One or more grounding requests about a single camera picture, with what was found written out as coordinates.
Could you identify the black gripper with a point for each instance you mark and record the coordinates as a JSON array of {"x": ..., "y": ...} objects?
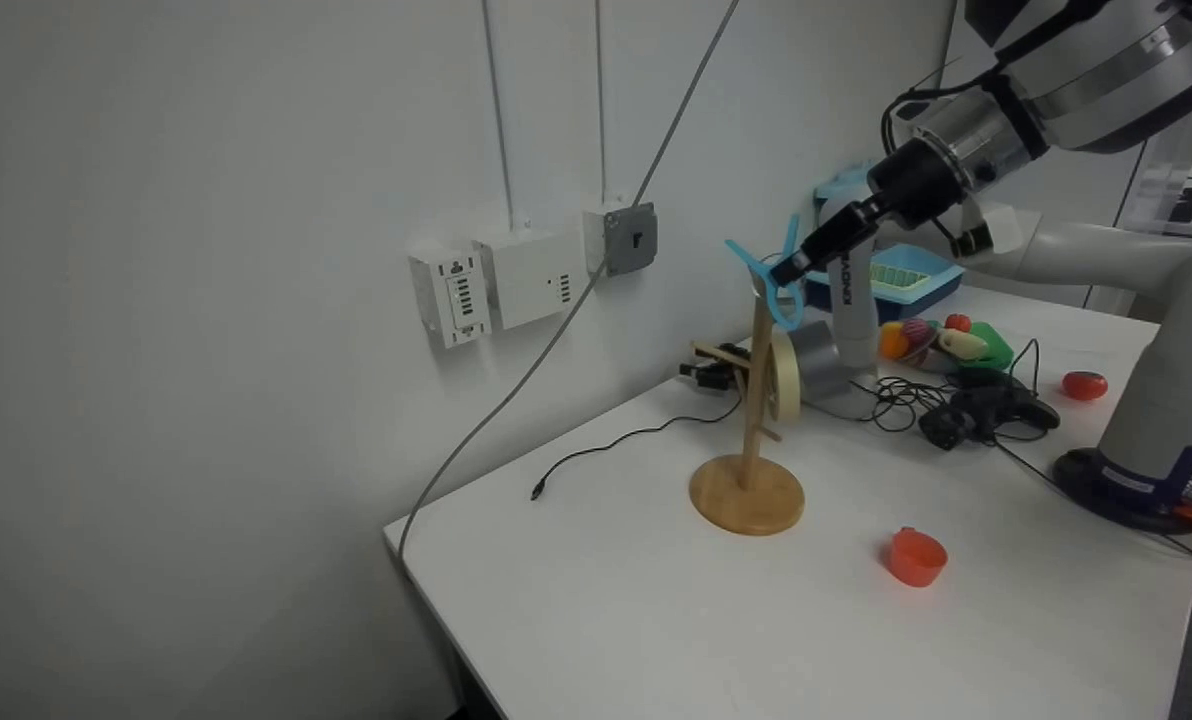
[{"x": 910, "y": 189}]

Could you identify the blue clothes peg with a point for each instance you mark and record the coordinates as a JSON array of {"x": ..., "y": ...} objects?
[{"x": 783, "y": 303}]

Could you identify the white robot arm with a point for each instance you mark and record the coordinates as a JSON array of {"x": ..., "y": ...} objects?
[{"x": 1066, "y": 79}]

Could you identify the wooden peg stand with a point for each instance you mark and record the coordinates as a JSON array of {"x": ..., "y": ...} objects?
[{"x": 748, "y": 494}]

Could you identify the blue plastic box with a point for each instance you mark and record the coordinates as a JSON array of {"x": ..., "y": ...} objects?
[{"x": 901, "y": 276}]

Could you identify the colourful toy pile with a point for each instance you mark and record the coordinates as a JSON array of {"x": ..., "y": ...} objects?
[{"x": 956, "y": 339}]

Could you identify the red plastic bowl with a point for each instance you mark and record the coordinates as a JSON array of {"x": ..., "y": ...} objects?
[{"x": 1085, "y": 384}]

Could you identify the orange plastic cup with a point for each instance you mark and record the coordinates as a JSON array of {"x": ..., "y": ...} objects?
[{"x": 913, "y": 559}]

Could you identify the grey wall switch box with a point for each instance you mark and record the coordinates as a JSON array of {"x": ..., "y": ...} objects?
[{"x": 622, "y": 237}]

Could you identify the black controller with cables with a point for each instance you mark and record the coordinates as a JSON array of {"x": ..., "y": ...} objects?
[{"x": 966, "y": 407}]

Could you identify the white wall socket box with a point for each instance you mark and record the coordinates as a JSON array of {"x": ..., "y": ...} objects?
[{"x": 533, "y": 273}]

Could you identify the white wall junction box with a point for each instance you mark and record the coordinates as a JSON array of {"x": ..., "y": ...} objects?
[{"x": 449, "y": 292}]

